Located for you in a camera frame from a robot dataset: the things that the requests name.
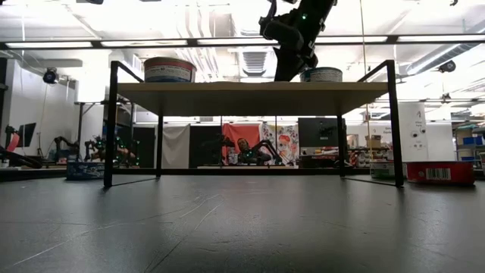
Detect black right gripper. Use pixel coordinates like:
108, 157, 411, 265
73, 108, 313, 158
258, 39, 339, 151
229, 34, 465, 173
273, 6, 327, 83

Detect teal snack tuna can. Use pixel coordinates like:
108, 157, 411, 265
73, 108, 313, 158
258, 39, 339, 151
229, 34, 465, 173
299, 67, 344, 83

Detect gold-lid can red blue label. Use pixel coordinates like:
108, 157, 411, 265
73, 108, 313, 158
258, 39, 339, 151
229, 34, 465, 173
142, 56, 198, 83

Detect silver tuna can red label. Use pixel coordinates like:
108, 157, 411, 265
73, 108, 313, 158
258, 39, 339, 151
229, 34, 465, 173
404, 160, 475, 186

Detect silver tuna can blue label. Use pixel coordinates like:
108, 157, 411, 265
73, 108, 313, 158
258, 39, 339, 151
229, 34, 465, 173
66, 162, 106, 181

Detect wooden shelf black metal legs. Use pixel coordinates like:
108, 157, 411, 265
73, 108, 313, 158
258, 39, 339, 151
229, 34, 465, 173
102, 58, 405, 189

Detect black display screen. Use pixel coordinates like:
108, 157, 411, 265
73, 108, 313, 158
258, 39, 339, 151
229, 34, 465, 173
297, 117, 346, 149

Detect patterned hanging cloth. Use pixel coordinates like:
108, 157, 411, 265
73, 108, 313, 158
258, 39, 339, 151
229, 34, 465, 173
260, 123, 300, 165

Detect orange hanging cloth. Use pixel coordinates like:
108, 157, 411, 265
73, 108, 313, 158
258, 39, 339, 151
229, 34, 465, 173
221, 123, 261, 162

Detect person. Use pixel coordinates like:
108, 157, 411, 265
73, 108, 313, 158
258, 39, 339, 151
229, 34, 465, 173
234, 136, 272, 165

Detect cluttered background table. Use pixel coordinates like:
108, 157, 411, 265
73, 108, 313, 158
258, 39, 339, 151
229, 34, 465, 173
299, 146, 393, 168

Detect black partition panel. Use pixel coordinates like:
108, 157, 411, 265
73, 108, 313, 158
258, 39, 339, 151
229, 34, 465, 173
189, 124, 223, 168

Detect brown cardboard box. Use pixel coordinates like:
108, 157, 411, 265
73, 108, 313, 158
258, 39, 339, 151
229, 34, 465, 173
364, 133, 383, 149

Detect white hanging cloth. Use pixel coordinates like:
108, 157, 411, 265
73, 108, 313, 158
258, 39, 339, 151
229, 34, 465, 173
161, 124, 191, 169

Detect green white label tuna can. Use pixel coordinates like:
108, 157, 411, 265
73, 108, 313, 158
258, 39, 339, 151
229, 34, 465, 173
369, 161, 397, 180

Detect white square pillar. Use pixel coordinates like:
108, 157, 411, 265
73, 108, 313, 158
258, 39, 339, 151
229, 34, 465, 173
397, 101, 429, 163

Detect dark equipment cabinet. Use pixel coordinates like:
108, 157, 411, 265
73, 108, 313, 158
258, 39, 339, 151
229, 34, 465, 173
132, 124, 157, 168

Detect black ceiling dome device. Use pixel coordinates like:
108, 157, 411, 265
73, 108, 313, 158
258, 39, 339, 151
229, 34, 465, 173
438, 59, 457, 74

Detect black table mat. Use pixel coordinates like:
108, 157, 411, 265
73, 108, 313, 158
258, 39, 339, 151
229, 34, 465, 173
0, 168, 485, 273

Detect background robot green lights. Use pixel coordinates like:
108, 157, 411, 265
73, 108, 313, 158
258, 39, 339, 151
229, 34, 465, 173
113, 136, 141, 168

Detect storage rack blue bins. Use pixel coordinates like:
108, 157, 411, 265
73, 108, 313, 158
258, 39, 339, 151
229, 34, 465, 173
452, 123, 485, 162

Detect black T-shaped stand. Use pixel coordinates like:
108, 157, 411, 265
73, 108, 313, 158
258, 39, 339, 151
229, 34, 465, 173
74, 100, 98, 162

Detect black desk monitor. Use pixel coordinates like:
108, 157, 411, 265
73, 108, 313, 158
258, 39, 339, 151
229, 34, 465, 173
4, 121, 38, 149

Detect black metal rig frame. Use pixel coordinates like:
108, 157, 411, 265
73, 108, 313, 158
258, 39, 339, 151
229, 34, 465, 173
113, 168, 372, 177

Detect small black dome camera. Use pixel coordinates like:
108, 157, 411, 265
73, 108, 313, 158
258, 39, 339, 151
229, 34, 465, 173
42, 67, 60, 85

